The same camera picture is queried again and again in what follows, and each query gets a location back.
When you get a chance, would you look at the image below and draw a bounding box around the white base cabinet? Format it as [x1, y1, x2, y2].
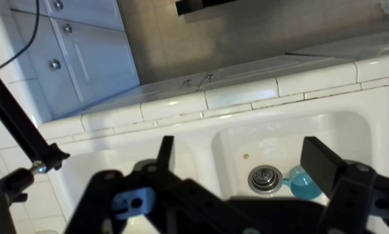
[7, 0, 141, 122]

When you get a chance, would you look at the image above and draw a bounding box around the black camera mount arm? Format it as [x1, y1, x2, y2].
[0, 60, 72, 207]

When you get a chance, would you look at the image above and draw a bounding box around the teal plastic cup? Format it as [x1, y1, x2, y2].
[281, 166, 327, 201]

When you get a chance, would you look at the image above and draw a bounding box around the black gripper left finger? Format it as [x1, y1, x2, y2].
[65, 135, 248, 234]

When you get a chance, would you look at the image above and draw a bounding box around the thin black cable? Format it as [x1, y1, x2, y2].
[0, 0, 42, 73]

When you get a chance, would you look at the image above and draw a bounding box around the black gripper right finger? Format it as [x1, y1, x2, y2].
[300, 135, 389, 234]

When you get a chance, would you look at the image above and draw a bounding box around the white ceramic sink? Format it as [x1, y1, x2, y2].
[42, 83, 389, 234]

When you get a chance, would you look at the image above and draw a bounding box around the metal sink drain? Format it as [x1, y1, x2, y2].
[246, 164, 284, 195]

